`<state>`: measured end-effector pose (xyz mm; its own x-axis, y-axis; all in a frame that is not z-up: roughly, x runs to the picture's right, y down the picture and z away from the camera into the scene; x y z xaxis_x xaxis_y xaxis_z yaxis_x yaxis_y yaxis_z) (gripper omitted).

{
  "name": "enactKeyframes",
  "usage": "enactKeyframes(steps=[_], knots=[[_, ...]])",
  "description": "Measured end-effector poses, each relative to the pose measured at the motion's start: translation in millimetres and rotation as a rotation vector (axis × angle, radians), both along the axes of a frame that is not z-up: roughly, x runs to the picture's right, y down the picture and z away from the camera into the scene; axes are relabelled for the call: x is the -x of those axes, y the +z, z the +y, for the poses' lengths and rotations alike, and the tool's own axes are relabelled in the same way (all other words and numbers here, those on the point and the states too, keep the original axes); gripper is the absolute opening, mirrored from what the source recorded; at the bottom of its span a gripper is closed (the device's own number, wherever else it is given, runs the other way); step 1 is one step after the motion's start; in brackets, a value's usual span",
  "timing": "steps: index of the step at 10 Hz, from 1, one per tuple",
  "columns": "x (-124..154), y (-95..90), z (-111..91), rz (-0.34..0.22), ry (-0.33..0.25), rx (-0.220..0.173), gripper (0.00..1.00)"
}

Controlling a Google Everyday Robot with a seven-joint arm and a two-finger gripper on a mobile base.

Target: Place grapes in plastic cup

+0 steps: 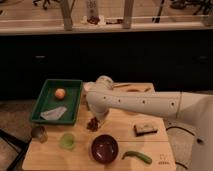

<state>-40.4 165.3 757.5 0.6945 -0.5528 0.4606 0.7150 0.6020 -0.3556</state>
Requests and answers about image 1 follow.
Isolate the dark purple grape bunch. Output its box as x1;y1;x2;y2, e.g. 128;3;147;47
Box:
87;117;99;132

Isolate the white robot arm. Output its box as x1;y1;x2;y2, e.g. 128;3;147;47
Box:
84;75;213;171

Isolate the white ceramic cup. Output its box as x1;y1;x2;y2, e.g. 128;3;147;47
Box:
83;82;94;92

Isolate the green plastic cup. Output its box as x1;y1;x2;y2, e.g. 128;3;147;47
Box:
59;133;75;150

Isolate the metal cup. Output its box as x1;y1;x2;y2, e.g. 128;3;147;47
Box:
31;126;48;143

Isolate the dark maroon bowl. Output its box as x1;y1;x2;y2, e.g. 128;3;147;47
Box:
91;134;119;164

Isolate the black headed wooden spoon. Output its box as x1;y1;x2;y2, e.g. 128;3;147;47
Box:
113;83;131;88

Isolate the orange red bowl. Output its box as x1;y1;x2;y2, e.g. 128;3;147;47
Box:
126;88;146;92

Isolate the green plastic tray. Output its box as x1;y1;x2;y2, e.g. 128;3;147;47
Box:
30;79;83;125

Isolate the orange peach fruit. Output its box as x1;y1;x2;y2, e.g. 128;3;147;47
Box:
54;88;66;100

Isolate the grey folded cloth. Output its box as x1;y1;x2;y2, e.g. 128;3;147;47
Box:
40;106;67;120

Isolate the green chili pepper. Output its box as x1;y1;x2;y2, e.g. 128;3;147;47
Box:
122;151;152;164

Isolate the black cable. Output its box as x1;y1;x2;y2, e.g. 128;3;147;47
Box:
165;123;198;171

